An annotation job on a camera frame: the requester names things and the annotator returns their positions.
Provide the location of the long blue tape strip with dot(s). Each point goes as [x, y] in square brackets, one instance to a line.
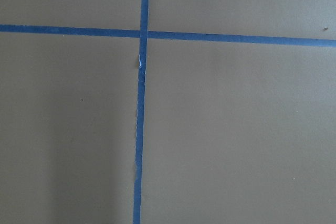
[143, 42]

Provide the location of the crossing blue tape strip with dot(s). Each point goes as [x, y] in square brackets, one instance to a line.
[9, 28]

